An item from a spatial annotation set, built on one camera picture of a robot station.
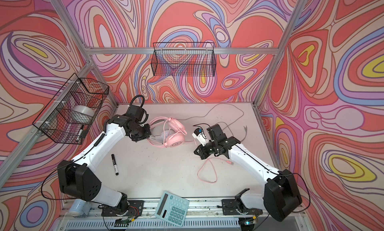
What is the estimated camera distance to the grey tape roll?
714 mm

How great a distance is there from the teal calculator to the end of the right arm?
25cm

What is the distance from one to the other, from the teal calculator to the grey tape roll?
0.54 metres

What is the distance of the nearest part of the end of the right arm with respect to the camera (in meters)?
0.59

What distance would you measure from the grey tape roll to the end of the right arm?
0.56 m

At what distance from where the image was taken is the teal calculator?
0.70 meters

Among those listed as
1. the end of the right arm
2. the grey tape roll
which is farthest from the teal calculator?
the grey tape roll

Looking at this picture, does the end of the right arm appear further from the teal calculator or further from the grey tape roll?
the grey tape roll
